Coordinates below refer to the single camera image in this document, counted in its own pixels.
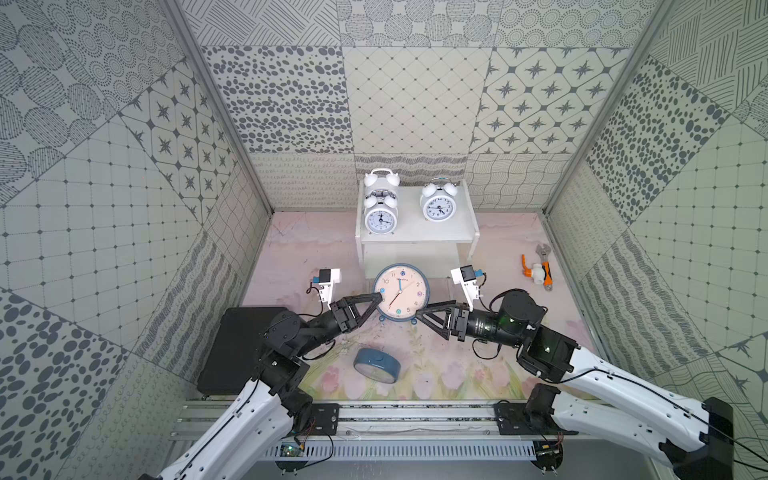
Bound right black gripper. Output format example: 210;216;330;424
416;298;525;350

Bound blue round alarm clock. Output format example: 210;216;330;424
353;348;401;384
372;263;430;324

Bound small white twin-bell alarm clock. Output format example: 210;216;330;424
363;191;398;235

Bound white metal twin-bell alarm clock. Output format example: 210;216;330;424
419;177;458;223

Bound white plastic twin-bell alarm clock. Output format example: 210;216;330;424
363;168;400;199

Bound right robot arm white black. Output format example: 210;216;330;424
415;289;767;479

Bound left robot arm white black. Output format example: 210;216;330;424
155;293;383;479

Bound white two-tier shelf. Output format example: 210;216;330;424
355;182;480;279

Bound orange white tool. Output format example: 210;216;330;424
521;255;544;285

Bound silver adjustable wrench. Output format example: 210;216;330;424
536;244;553;291

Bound green circuit board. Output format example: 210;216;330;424
280;444;304;458

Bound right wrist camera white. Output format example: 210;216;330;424
450;265;486;311

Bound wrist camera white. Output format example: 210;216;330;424
307;268;342;306
450;265;486;311

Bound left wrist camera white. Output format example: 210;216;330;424
307;268;342;306

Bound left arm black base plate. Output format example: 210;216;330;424
290;403;340;436

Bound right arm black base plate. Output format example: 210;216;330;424
493;400;577;437

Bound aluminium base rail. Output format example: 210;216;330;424
163;400;610;466

